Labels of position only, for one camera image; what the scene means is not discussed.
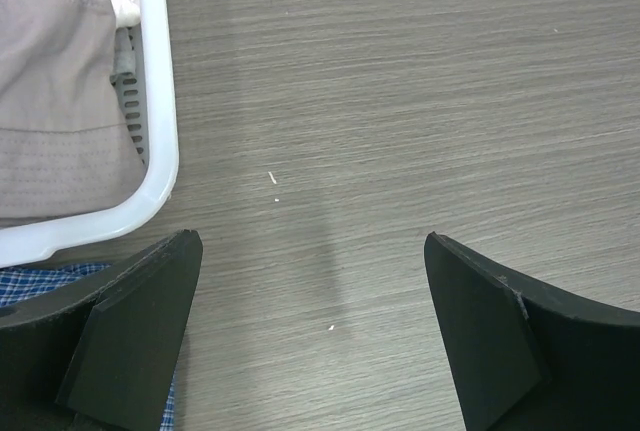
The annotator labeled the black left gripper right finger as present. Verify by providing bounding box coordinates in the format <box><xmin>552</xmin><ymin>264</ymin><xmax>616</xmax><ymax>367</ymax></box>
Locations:
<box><xmin>424</xmin><ymin>233</ymin><xmax>639</xmax><ymax>430</ymax></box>

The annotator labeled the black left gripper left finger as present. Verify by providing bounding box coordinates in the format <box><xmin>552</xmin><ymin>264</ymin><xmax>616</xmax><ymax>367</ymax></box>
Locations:
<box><xmin>1</xmin><ymin>230</ymin><xmax>203</xmax><ymax>430</ymax></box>

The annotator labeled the blue checkered shirt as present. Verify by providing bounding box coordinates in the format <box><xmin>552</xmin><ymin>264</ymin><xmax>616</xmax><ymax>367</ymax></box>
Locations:
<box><xmin>1</xmin><ymin>264</ymin><xmax>179</xmax><ymax>430</ymax></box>

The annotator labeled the beige grey shirt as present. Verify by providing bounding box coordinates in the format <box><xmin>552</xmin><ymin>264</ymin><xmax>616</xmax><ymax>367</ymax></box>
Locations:
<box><xmin>1</xmin><ymin>0</ymin><xmax>146</xmax><ymax>223</ymax></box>

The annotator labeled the white plastic laundry basket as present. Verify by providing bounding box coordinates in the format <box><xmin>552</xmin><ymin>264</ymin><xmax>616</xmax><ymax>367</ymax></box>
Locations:
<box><xmin>1</xmin><ymin>0</ymin><xmax>179</xmax><ymax>267</ymax></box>

